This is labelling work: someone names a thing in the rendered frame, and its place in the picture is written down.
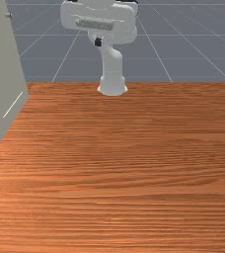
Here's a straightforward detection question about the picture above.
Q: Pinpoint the pale grey cabinet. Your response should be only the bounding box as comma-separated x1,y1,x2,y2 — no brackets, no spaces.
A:
0,0,31,159

